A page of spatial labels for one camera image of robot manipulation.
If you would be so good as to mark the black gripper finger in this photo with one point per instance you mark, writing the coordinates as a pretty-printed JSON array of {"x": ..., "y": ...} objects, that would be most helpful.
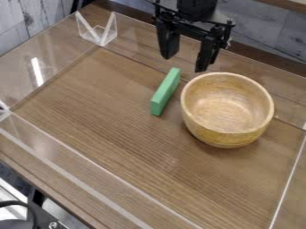
[
  {"x": 208, "y": 53},
  {"x": 168, "y": 38}
]

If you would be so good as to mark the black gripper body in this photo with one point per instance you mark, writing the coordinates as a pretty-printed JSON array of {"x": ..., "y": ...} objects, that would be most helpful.
[{"x": 197, "y": 18}]

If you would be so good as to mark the green rectangular stick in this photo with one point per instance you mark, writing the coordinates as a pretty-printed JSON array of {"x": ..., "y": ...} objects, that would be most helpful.
[{"x": 165, "y": 91}]

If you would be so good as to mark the light wooden bowl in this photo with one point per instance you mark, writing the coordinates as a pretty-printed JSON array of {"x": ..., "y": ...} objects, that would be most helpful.
[{"x": 228, "y": 109}]

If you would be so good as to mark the black metal table leg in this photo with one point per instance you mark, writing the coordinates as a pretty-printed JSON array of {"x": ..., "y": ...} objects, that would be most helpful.
[{"x": 46, "y": 220}]

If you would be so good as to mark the clear acrylic corner bracket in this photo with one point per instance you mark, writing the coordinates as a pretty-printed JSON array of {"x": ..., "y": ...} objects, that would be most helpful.
[{"x": 100, "y": 35}]

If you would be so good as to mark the clear acrylic barrier frame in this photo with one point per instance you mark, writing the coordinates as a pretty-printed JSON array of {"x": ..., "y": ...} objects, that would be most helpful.
[{"x": 126, "y": 169}]

